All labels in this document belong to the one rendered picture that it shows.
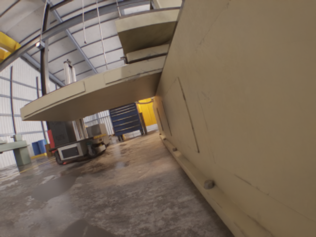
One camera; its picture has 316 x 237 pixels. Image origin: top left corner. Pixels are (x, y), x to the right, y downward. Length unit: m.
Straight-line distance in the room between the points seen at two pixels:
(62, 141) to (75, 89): 1.63
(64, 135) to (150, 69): 1.93
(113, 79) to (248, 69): 0.83
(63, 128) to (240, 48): 2.48
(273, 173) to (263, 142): 0.05
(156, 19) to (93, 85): 0.57
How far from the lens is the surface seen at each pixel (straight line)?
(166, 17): 0.94
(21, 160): 6.54
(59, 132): 2.57
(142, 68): 0.94
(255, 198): 0.32
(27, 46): 8.64
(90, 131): 3.30
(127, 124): 3.85
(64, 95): 1.06
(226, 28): 0.24
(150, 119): 4.94
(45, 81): 7.24
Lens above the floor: 0.32
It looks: level
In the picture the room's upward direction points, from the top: 16 degrees counter-clockwise
